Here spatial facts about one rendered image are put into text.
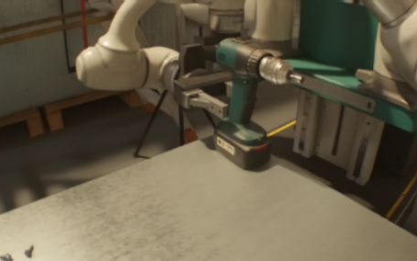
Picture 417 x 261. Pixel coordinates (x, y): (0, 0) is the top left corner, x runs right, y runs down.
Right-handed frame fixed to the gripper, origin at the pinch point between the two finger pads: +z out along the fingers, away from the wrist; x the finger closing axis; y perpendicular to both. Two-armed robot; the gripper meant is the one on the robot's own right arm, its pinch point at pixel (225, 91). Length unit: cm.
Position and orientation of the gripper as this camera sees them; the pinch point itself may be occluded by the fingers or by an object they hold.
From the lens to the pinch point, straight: 92.0
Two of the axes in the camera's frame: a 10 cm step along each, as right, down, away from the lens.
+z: 0.0, 8.8, 4.7
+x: -6.6, -3.5, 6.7
